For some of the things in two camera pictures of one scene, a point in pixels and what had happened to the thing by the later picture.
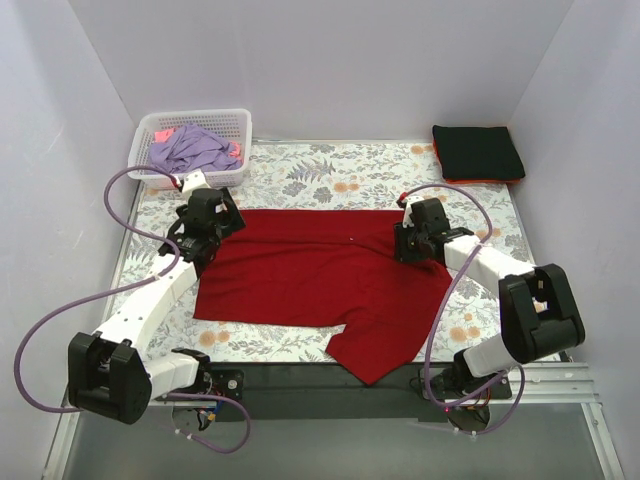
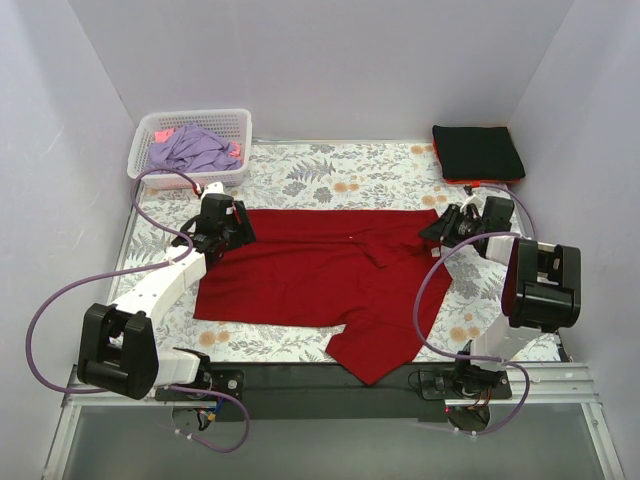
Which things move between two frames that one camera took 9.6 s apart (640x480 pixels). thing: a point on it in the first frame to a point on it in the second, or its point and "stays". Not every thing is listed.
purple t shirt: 192,149 stays
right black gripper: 403,247 to 445,227
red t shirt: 327,267 stays
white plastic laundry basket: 213,141 stays
